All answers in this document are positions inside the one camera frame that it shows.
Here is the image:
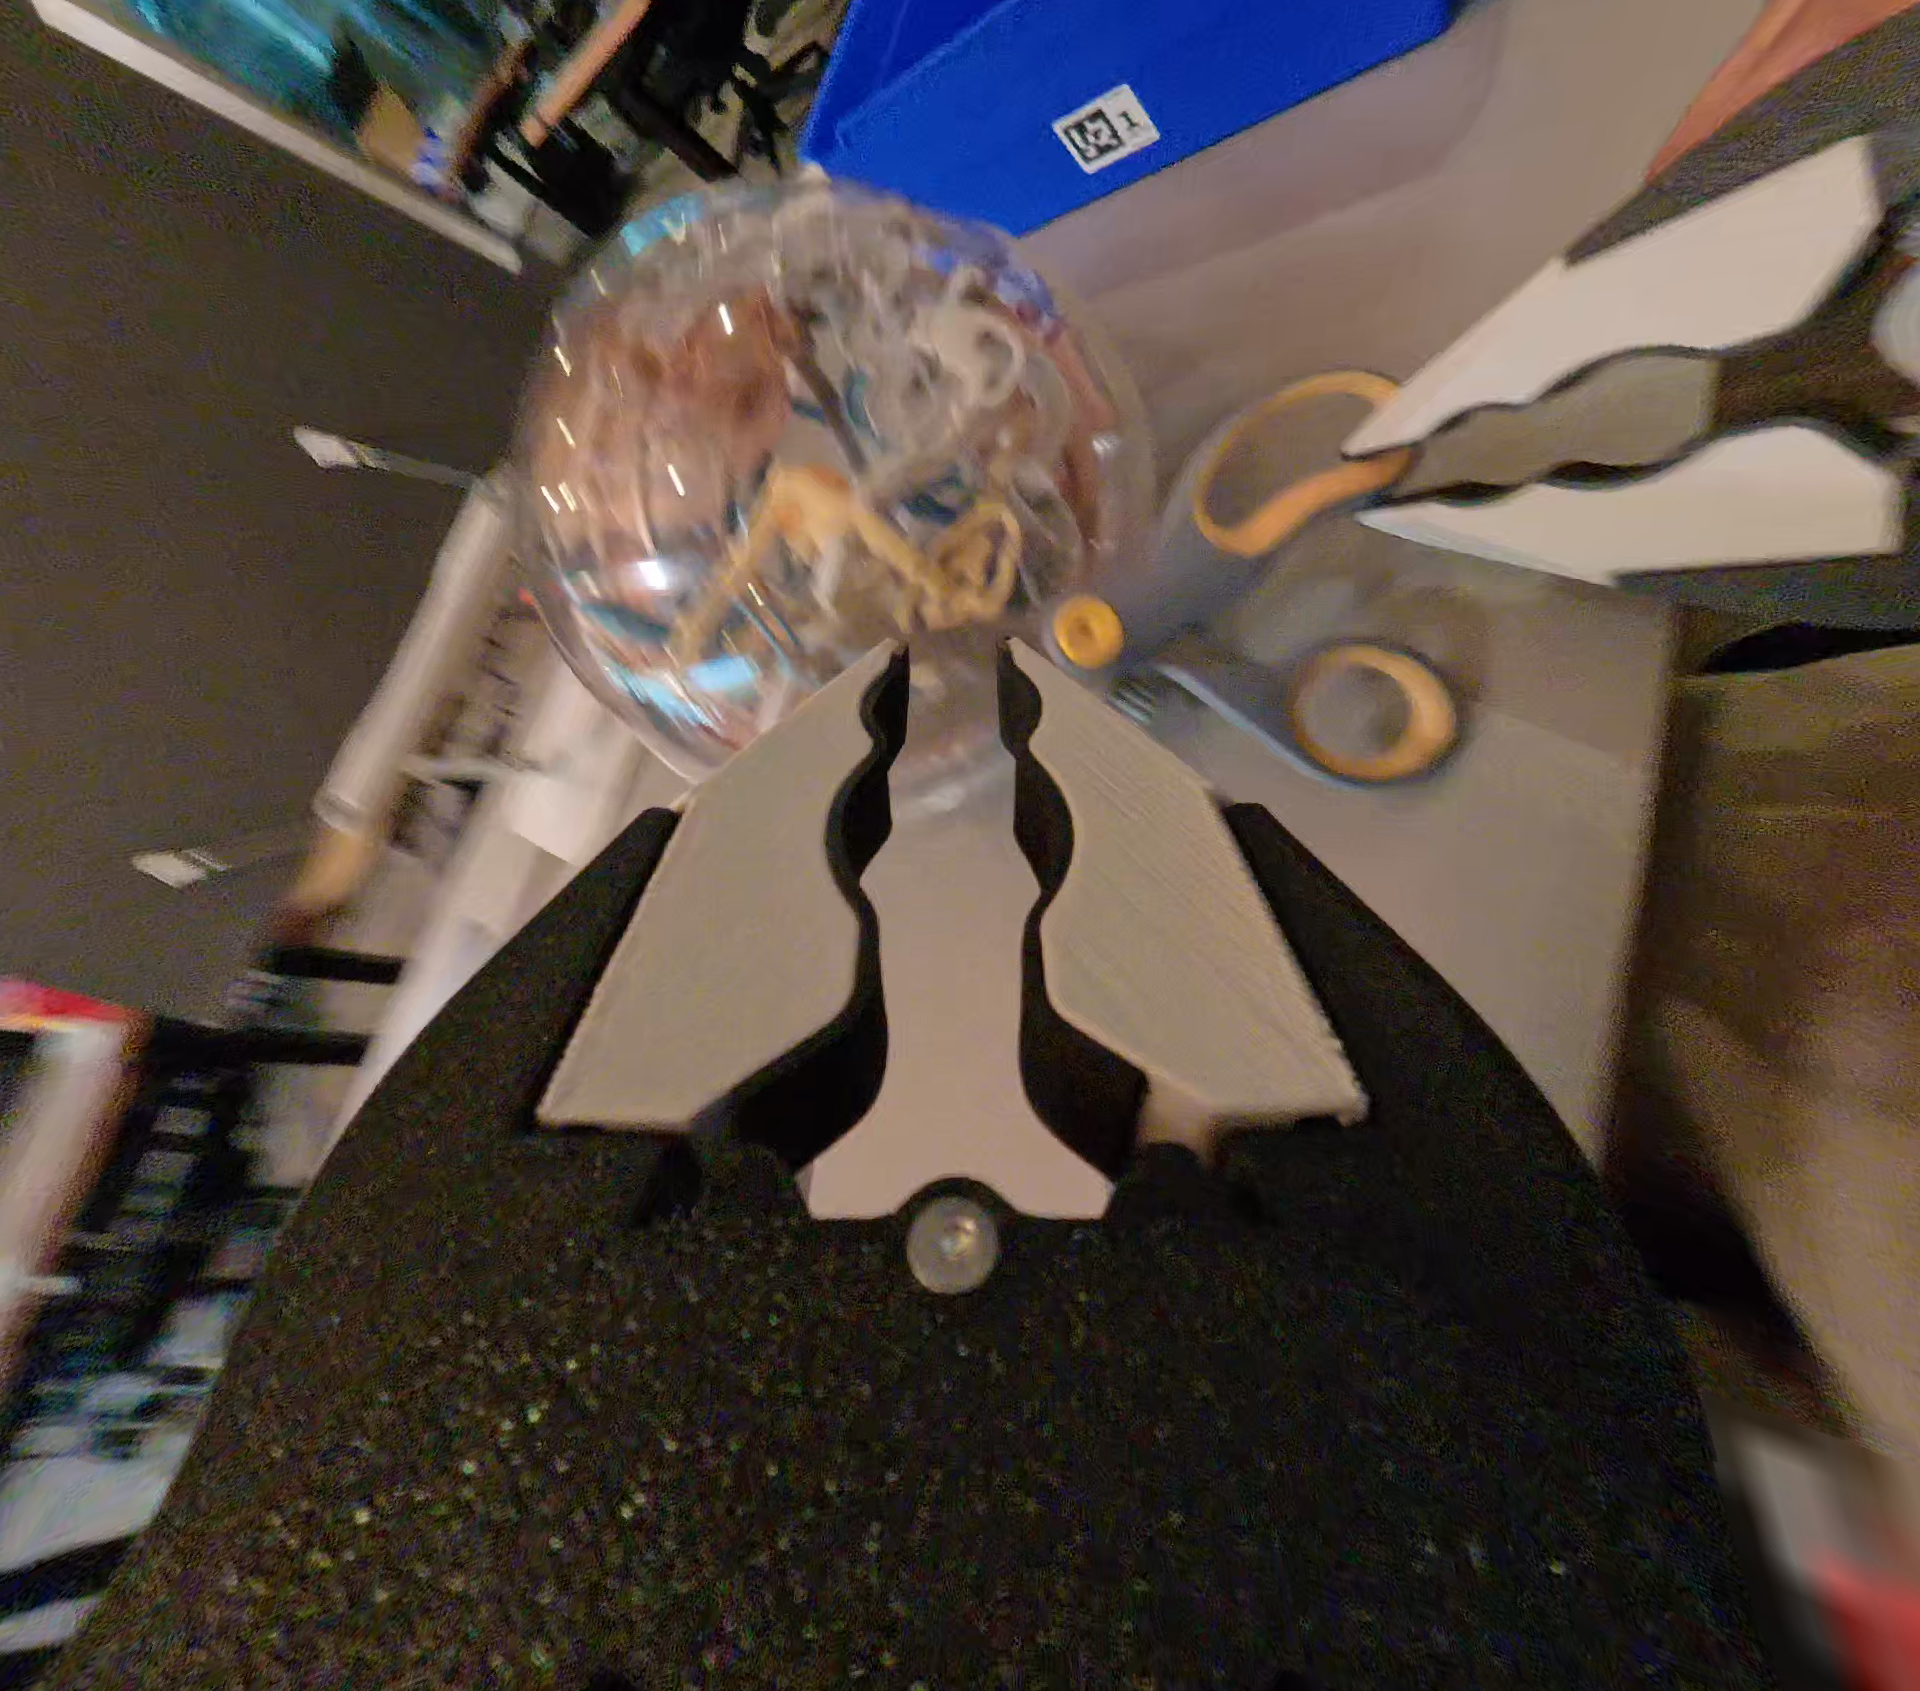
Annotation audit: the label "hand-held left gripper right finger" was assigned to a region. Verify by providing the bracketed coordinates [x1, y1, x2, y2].
[994, 638, 1370, 1179]

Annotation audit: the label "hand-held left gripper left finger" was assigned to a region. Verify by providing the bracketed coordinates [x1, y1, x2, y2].
[535, 642, 915, 1135]

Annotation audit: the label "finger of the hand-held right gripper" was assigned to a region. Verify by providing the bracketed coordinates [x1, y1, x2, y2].
[1338, 136, 1892, 466]
[1354, 420, 1909, 590]

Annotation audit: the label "grey handled scissors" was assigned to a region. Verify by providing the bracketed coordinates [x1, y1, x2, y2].
[1050, 368, 1469, 789]

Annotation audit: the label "clear maze puzzle ball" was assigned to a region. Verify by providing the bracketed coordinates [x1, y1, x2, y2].
[510, 176, 1158, 815]

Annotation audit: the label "black display board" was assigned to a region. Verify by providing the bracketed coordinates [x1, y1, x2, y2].
[0, 0, 528, 1017]

